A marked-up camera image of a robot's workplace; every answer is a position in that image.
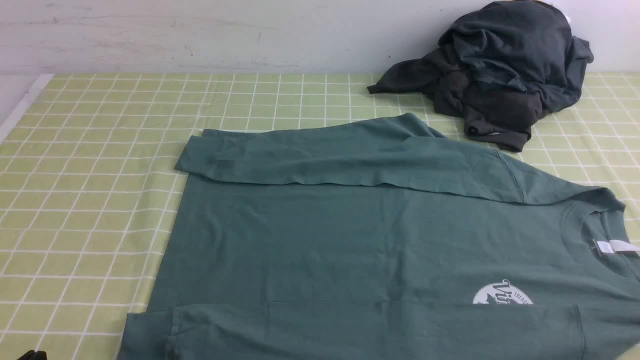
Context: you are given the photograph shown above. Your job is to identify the green long-sleeved shirt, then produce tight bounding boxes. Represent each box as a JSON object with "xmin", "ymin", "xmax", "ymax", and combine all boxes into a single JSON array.
[{"xmin": 118, "ymin": 113, "xmax": 639, "ymax": 360}]

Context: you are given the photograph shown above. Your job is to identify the dark charcoal crumpled garment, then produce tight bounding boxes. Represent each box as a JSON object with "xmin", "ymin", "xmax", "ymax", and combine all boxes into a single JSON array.
[{"xmin": 368, "ymin": 45, "xmax": 549, "ymax": 153}]

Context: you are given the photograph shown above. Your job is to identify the green checkered tablecloth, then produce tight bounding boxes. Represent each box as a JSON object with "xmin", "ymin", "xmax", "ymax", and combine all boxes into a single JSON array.
[{"xmin": 1, "ymin": 73, "xmax": 639, "ymax": 360}]

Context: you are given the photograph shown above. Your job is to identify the dark grey-blue crumpled garment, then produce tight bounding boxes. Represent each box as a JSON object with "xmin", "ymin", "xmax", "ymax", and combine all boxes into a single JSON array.
[{"xmin": 438, "ymin": 0, "xmax": 594, "ymax": 112}]

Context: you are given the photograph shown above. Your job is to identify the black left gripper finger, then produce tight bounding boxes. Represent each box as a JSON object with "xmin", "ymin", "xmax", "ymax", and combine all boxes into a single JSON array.
[{"xmin": 18, "ymin": 350, "xmax": 48, "ymax": 360}]

